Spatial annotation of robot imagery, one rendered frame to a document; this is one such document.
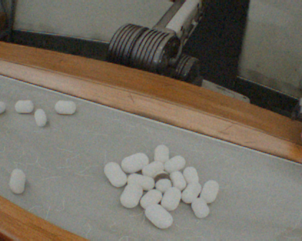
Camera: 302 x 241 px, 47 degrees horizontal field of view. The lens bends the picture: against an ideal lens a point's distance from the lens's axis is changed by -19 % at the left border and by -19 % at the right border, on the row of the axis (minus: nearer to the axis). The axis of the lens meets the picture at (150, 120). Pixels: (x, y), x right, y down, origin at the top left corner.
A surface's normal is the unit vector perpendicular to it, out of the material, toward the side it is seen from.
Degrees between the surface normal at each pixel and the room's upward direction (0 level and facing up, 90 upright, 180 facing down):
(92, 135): 0
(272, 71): 88
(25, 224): 0
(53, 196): 0
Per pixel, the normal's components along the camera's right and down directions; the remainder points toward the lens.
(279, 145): -0.09, -0.29
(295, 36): -0.26, 0.44
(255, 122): 0.16, -0.85
